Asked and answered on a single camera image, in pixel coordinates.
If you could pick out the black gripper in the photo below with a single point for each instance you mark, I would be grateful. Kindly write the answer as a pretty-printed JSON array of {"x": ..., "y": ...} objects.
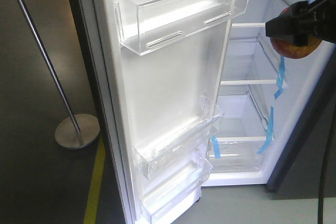
[{"x": 321, "y": 22}]

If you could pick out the red yellow apple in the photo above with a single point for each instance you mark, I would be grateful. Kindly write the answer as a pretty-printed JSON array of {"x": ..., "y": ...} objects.
[{"x": 293, "y": 52}]

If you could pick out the white fridge door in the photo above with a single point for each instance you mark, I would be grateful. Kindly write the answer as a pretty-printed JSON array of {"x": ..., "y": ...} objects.
[{"x": 154, "y": 68}]

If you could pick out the grey fridge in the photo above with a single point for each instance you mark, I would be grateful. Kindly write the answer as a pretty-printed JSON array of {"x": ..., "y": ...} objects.
[{"x": 277, "y": 111}]

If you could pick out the silver floor stand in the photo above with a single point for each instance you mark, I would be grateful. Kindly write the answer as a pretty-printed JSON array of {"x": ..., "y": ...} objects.
[{"x": 77, "y": 131}]

